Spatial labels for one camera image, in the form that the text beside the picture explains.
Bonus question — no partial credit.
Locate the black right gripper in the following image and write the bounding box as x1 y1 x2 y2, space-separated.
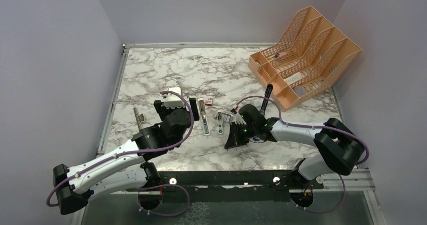
225 120 257 149

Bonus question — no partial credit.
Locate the staple box tray with staples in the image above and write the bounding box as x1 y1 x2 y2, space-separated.
221 113 235 123

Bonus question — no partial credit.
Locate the red white staple box sleeve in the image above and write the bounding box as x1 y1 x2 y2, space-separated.
201 97 214 106

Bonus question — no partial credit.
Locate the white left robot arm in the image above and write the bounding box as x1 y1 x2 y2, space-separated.
46 98 199 215

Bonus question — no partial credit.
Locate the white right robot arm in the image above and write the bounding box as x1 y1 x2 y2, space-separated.
224 104 369 188

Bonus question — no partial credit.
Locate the peach plastic desk organizer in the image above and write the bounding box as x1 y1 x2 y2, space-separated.
248 6 362 112

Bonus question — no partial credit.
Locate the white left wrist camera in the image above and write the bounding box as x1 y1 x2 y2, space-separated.
161 86 185 109

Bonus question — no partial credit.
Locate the metal stapler magazine rail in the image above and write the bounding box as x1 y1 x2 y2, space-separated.
133 107 145 131

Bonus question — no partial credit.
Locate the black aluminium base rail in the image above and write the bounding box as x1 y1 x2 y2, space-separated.
126 169 376 204

